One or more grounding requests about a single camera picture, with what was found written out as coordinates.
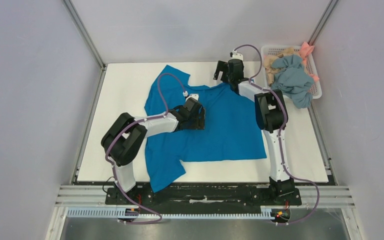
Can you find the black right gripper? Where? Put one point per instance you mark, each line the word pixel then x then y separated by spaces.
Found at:
pixel 223 68

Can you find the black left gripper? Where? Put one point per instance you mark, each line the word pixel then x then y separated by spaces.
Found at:
pixel 199 123

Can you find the blue t shirt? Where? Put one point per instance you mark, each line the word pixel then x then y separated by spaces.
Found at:
pixel 230 132

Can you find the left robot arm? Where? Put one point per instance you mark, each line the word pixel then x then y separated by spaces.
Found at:
pixel 123 140

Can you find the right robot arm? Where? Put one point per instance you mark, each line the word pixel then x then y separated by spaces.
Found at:
pixel 271 117

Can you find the beige t shirt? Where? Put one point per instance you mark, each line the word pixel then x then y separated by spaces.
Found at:
pixel 269 60

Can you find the grey-blue t shirt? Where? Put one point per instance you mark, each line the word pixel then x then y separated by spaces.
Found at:
pixel 293 81

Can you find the pink t shirt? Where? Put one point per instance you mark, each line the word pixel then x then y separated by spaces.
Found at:
pixel 304 52

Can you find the white plastic laundry basket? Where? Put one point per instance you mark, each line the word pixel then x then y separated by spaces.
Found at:
pixel 309 63

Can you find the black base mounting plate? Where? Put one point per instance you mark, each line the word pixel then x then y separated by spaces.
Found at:
pixel 203 198

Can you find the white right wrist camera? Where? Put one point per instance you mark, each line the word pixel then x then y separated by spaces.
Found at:
pixel 234 55

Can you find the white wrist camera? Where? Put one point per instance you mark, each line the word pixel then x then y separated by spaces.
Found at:
pixel 192 96
pixel 234 55

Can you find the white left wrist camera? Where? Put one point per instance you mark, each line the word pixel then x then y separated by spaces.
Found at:
pixel 192 96

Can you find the white slotted cable duct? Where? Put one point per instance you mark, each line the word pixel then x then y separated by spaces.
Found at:
pixel 129 213

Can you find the aluminium frame rail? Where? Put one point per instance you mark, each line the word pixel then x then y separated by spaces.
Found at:
pixel 329 197

